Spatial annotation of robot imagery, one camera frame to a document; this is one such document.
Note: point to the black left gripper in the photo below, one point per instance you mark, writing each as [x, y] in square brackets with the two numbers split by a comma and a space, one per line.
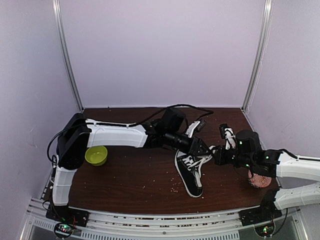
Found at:
[197, 143]

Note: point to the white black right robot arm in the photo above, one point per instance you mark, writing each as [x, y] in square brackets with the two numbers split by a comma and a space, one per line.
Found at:
[243, 150]

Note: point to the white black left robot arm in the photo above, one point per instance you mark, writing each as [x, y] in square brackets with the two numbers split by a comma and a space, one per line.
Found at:
[82, 133]

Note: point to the left aluminium frame post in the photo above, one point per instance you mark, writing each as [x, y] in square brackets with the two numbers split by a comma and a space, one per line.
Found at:
[56, 4]

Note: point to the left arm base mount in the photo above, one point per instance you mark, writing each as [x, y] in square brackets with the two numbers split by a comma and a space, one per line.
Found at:
[68, 215]

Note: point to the black white canvas sneaker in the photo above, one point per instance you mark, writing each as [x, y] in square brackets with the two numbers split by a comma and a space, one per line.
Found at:
[189, 169]

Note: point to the aluminium frame post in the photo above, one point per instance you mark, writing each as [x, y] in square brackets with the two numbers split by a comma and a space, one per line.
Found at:
[261, 47]
[56, 4]

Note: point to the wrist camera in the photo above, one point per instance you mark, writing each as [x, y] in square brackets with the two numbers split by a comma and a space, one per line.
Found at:
[228, 135]
[195, 127]

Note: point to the red patterned bowl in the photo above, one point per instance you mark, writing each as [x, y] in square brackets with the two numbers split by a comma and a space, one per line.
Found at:
[258, 181]

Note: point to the right aluminium frame post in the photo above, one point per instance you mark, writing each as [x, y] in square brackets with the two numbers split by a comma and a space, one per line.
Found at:
[261, 47]

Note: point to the lime green bowl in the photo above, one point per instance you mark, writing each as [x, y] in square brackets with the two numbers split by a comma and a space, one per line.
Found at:
[96, 156]

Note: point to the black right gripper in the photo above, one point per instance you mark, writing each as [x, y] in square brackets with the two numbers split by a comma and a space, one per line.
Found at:
[219, 159]

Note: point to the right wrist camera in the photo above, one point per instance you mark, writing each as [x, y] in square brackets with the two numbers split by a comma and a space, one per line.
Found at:
[228, 135]

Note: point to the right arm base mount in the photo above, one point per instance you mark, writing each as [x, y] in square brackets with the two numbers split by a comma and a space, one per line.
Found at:
[266, 211]

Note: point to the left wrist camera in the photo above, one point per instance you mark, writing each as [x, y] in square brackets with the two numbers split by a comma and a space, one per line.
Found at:
[195, 127]

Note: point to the front aluminium rail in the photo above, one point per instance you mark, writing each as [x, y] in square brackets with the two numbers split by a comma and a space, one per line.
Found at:
[104, 225]

